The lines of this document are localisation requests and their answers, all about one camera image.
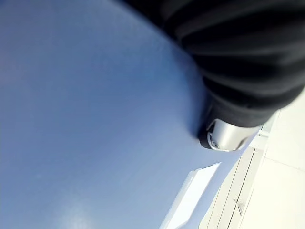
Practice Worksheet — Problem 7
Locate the white cabinet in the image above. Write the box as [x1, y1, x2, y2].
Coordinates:
[199, 110, 281, 229]

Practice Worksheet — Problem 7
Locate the blue folder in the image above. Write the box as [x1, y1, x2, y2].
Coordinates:
[0, 0, 242, 229]

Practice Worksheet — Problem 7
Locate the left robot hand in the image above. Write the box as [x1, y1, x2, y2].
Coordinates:
[120, 0, 305, 153]

